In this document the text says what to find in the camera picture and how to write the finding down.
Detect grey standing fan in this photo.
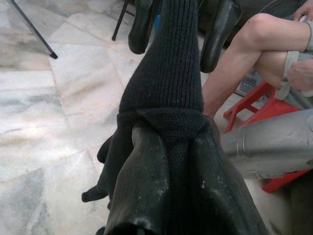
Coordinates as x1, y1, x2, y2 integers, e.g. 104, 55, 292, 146
234, 70, 267, 98

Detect grey shorts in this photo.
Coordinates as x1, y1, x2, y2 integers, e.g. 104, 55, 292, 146
276, 22, 313, 111

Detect marble table red edge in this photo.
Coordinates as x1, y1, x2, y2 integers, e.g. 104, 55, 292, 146
9, 0, 59, 59

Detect black knit garment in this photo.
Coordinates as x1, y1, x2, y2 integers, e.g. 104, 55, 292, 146
82, 0, 217, 235

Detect black folding chair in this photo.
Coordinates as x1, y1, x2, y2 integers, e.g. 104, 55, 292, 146
112, 0, 137, 41

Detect person bare hand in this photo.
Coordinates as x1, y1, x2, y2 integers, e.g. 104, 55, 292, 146
292, 0, 313, 23
287, 61, 313, 96

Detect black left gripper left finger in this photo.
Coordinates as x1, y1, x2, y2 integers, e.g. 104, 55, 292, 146
105, 126, 171, 235

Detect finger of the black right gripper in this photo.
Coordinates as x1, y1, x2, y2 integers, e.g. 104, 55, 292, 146
128, 0, 158, 54
200, 0, 243, 73

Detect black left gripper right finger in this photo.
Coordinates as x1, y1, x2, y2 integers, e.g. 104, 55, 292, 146
189, 119, 269, 235

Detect red plastic stool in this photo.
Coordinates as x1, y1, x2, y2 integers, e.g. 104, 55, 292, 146
224, 82, 313, 193

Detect person bare leg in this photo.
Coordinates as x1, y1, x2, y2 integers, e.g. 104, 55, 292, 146
259, 50, 291, 88
202, 12, 313, 118

